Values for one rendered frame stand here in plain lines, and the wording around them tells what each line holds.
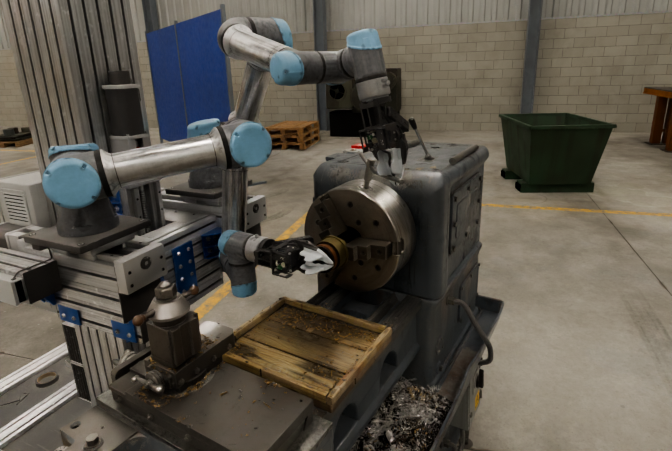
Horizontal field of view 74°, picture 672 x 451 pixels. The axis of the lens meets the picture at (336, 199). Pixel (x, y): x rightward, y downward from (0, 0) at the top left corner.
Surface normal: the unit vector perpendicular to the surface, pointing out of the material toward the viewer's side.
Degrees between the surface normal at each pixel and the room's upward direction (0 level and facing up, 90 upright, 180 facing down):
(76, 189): 91
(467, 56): 90
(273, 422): 0
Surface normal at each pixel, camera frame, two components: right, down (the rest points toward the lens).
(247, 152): 0.55, 0.21
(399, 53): -0.29, 0.28
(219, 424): -0.03, -0.96
